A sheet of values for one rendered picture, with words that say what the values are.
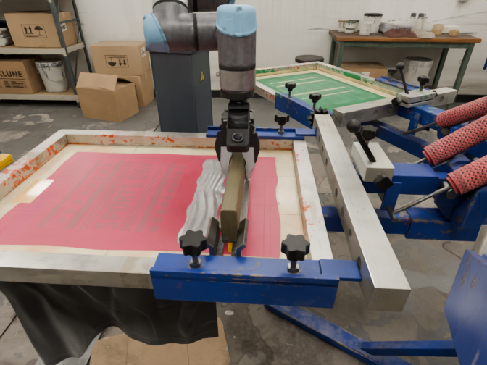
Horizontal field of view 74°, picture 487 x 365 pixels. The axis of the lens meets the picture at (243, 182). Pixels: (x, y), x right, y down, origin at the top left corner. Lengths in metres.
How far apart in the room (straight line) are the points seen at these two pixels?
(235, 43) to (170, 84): 0.68
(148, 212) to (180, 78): 0.65
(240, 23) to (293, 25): 3.86
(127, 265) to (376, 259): 0.40
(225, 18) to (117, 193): 0.48
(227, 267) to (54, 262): 0.30
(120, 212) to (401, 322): 1.46
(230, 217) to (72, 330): 0.52
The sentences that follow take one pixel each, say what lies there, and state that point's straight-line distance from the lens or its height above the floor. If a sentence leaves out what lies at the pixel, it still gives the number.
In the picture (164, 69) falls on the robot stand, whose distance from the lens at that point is 1.30.
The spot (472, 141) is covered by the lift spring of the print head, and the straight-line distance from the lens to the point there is 0.89.
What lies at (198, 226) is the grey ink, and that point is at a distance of 0.69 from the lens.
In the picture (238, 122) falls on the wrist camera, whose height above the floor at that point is 1.16.
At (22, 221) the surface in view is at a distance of 0.86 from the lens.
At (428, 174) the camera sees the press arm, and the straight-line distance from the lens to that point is 0.81.
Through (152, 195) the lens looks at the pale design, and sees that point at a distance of 0.82.
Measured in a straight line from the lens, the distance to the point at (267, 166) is 0.92.
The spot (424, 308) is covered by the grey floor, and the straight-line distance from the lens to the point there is 1.97.
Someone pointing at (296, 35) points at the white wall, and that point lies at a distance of 4.51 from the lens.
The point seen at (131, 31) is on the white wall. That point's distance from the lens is 4.81.
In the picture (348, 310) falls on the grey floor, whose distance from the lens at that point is 1.82.
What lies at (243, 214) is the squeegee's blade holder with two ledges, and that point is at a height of 1.00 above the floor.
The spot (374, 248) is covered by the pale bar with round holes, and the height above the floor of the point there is 1.04.
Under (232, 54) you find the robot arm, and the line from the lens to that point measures 0.65.
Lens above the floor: 1.40
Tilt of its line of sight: 32 degrees down
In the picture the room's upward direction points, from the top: straight up
